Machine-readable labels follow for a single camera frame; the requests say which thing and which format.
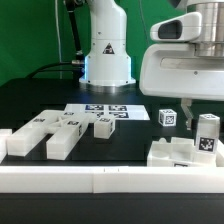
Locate white chair back part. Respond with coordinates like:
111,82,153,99
6,110,97,160

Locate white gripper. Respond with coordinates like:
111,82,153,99
139,44,224,130

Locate white hanging cable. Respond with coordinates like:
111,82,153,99
54,0,64,80

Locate paper sheet with tags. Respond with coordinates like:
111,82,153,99
65,104,150,120

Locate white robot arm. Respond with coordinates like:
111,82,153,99
64,0,224,127

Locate white chair seat plate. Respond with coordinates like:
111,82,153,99
147,137,224,167

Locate white front fence rail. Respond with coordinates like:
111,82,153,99
0,166,224,193

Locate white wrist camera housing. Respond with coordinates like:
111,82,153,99
150,12,202,42

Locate white left fence rail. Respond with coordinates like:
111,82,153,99
0,129,12,163

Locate black cable on table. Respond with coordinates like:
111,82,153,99
25,60,88,80

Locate white fence rail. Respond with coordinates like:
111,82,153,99
0,129,12,163
0,166,224,193

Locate white tagged cube middle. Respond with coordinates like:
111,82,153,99
158,109,177,127

